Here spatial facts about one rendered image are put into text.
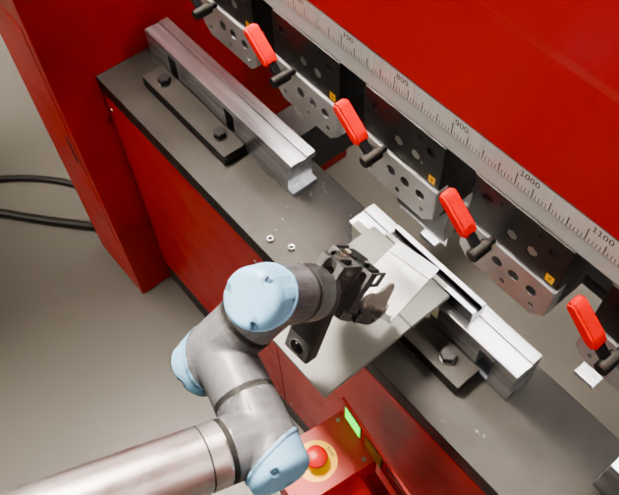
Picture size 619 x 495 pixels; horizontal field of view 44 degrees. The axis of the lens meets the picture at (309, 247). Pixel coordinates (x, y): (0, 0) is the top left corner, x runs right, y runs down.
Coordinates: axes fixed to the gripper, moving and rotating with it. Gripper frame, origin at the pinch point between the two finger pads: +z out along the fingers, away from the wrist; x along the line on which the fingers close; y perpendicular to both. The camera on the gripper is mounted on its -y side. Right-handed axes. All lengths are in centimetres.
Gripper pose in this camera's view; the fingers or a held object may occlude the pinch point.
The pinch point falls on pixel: (365, 297)
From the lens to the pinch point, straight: 115.9
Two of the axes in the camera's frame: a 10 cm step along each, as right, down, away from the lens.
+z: 4.6, 0.1, 8.9
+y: 5.1, -8.2, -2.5
